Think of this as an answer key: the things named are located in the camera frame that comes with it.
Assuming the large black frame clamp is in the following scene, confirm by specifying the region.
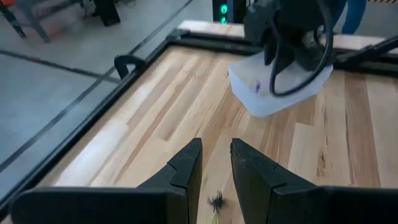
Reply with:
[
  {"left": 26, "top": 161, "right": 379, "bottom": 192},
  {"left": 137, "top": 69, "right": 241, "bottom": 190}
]
[{"left": 114, "top": 54, "right": 147, "bottom": 80}]

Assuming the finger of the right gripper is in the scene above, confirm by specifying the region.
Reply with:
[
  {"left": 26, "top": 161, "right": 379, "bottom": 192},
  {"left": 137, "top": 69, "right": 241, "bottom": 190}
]
[
  {"left": 263, "top": 40, "right": 285, "bottom": 75},
  {"left": 300, "top": 40, "right": 326, "bottom": 73}
]

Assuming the black plastic spider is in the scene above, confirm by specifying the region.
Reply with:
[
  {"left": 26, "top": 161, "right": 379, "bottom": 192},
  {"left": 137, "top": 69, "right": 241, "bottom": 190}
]
[{"left": 207, "top": 190, "right": 229, "bottom": 215}]

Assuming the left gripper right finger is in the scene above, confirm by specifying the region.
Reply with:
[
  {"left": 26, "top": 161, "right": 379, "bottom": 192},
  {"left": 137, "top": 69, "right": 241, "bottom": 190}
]
[{"left": 231, "top": 138, "right": 398, "bottom": 224}]

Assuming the person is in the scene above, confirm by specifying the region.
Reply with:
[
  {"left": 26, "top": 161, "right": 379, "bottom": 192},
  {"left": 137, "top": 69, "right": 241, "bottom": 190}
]
[{"left": 341, "top": 0, "right": 368, "bottom": 35}]

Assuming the clear plastic bin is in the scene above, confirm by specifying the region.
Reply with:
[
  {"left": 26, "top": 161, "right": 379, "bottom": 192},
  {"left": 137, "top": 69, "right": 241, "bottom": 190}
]
[{"left": 228, "top": 51, "right": 334, "bottom": 118}]

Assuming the grey table leg frame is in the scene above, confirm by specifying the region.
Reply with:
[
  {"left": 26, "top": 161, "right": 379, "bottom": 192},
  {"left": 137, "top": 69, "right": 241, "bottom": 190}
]
[{"left": 0, "top": 0, "right": 52, "bottom": 44}]

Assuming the black stand leg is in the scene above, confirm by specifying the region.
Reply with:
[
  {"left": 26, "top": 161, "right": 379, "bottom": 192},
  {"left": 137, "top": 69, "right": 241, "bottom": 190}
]
[{"left": 92, "top": 0, "right": 121, "bottom": 27}]

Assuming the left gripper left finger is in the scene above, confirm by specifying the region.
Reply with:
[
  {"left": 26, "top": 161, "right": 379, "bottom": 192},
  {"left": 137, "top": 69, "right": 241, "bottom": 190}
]
[{"left": 9, "top": 138, "right": 203, "bottom": 224}]

